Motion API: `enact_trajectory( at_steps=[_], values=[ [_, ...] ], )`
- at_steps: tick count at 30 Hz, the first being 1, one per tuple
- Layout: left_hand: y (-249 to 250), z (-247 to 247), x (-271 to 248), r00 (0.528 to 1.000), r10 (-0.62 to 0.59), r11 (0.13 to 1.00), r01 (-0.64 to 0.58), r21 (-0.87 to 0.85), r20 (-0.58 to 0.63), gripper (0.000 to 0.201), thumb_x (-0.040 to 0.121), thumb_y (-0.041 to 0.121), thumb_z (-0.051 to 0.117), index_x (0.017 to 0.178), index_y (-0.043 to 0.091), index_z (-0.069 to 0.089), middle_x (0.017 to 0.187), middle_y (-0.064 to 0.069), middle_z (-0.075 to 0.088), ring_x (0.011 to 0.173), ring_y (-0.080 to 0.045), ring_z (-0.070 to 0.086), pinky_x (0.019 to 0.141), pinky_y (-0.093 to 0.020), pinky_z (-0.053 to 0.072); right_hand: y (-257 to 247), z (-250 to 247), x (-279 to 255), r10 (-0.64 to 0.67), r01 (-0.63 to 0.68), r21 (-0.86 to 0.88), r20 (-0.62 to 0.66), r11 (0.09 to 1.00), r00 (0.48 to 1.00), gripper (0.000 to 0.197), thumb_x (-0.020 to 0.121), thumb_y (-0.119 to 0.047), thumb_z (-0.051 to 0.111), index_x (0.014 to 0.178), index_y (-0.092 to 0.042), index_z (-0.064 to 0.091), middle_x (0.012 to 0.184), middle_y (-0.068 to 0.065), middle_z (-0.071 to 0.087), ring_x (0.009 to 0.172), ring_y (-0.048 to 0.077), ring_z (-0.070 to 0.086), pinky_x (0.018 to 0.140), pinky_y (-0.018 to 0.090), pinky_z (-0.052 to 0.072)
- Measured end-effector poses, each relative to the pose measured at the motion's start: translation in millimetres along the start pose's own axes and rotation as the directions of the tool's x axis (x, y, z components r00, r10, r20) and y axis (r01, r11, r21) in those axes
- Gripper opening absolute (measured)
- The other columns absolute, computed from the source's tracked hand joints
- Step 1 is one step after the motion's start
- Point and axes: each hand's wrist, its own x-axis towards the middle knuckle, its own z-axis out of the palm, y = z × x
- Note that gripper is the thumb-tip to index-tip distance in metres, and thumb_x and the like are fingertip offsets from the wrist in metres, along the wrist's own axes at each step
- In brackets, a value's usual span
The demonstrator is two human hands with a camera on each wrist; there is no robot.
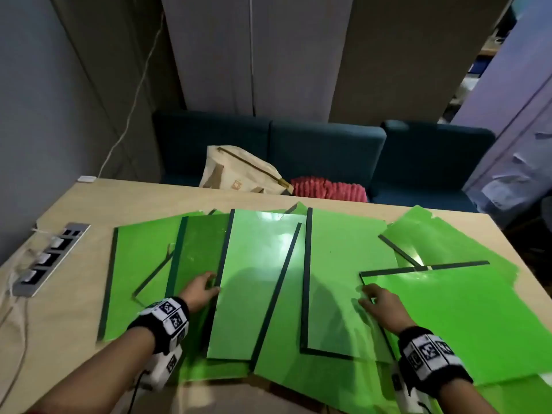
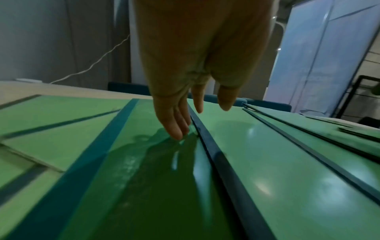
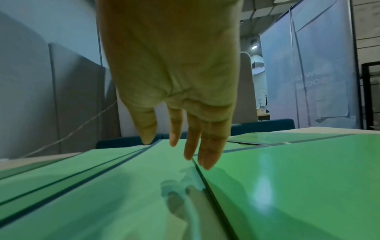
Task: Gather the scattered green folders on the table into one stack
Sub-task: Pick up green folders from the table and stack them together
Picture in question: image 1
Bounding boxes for person's left hand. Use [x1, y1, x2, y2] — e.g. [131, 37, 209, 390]
[178, 271, 222, 315]

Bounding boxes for person's right hand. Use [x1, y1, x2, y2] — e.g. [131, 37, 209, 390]
[358, 283, 417, 335]

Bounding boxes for pile of green folders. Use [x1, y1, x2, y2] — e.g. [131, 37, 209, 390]
[97, 202, 552, 414]

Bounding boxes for person's left forearm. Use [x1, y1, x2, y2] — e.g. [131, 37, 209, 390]
[25, 326, 157, 414]

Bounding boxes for person's right forearm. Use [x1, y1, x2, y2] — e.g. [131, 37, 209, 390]
[431, 377, 514, 414]

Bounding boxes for table power socket strip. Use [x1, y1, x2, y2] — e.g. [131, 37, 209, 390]
[11, 223, 91, 298]

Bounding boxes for black left wristband with markers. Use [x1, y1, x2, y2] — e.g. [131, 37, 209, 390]
[126, 296, 190, 355]

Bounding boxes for black wristband with markers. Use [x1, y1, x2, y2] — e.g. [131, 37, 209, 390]
[396, 326, 474, 391]
[126, 296, 190, 355]

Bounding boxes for black right wristband with markers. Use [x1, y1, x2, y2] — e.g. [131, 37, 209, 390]
[396, 326, 474, 391]

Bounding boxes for beige tote bag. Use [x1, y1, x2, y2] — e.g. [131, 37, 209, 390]
[198, 145, 295, 196]

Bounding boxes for red ribbed cushion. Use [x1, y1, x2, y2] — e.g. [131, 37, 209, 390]
[289, 176, 369, 203]

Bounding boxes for dark teal armchair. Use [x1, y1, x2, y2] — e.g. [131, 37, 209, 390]
[370, 119, 497, 213]

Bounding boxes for dark teal sofa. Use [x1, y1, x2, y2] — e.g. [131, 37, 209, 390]
[151, 110, 388, 199]

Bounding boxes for grey partition panel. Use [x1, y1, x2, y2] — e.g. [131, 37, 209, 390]
[160, 0, 355, 124]

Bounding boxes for lavender board with taped papers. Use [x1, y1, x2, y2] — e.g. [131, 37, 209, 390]
[450, 0, 552, 212]

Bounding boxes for taupe partition panel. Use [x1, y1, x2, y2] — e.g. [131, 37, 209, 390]
[329, 0, 516, 125]

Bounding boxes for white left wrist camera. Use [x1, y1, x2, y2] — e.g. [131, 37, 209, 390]
[140, 347, 184, 392]

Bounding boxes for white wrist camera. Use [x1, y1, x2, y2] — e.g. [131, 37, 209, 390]
[390, 373, 434, 414]
[140, 347, 184, 392]

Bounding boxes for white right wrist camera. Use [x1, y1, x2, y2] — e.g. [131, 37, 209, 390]
[390, 373, 434, 414]

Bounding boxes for black left camera cable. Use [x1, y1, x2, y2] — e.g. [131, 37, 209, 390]
[127, 369, 151, 414]

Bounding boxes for thin white wall cable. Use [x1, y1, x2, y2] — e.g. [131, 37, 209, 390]
[97, 12, 166, 178]

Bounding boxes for bundle of white cables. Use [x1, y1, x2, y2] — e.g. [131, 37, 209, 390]
[0, 228, 51, 384]

